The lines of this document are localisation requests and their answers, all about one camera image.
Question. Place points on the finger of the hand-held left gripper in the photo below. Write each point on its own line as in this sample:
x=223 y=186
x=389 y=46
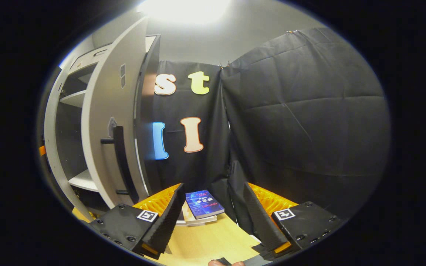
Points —
x=42 y=150

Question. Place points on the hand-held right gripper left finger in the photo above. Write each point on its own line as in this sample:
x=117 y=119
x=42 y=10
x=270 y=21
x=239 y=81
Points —
x=165 y=221

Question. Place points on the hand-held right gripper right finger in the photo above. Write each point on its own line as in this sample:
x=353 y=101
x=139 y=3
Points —
x=263 y=225

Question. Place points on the grey cabinet door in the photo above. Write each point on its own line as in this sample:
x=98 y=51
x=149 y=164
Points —
x=102 y=103

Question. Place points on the grey double-door shoe cabinet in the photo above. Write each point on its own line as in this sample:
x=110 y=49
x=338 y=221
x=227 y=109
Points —
x=148 y=111

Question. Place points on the grey cabinet drawer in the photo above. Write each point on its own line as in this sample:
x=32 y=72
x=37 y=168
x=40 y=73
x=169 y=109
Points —
x=89 y=57

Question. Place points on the white book stand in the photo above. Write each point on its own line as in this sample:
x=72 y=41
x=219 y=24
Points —
x=194 y=221

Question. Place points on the blue book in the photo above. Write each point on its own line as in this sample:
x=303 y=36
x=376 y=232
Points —
x=205 y=204

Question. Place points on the black backdrop cloth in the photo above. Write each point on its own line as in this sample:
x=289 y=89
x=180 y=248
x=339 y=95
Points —
x=301 y=118

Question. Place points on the long ceiling light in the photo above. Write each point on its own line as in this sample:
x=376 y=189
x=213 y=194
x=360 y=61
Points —
x=187 y=9

